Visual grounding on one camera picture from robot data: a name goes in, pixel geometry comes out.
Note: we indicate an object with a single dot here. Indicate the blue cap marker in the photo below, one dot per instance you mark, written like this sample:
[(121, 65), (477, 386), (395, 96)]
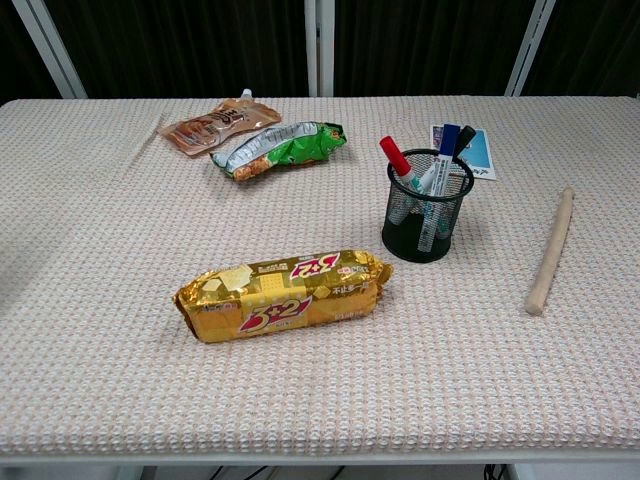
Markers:
[(440, 172)]

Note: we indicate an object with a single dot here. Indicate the white metal frame post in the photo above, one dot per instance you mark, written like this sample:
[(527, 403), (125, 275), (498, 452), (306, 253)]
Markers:
[(52, 47), (318, 47), (530, 47)]

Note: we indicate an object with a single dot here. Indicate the black mesh pen holder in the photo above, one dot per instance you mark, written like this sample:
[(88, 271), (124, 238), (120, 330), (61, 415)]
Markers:
[(425, 235)]

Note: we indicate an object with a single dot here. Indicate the green silver snack bag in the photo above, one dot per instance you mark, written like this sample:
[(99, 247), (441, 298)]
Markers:
[(285, 150)]

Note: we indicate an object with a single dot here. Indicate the yellow 3+2 biscuit pack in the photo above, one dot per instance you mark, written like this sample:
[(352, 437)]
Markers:
[(280, 305)]

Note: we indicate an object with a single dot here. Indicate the beige woven tablecloth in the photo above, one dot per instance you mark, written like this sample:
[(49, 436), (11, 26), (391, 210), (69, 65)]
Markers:
[(320, 350)]

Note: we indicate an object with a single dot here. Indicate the red cap marker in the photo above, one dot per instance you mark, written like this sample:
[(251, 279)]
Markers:
[(398, 159)]

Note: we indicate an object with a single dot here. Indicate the wooden rolling pin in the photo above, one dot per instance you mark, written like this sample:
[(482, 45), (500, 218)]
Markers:
[(549, 250)]

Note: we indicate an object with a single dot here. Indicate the blue white photo card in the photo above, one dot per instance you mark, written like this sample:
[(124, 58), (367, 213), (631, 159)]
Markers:
[(480, 150)]

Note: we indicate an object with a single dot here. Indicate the brown spouted drink pouch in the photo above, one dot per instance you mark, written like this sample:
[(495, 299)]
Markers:
[(220, 127)]

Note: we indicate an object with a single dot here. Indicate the black cap marker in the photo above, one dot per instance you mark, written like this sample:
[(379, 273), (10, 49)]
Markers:
[(462, 140)]

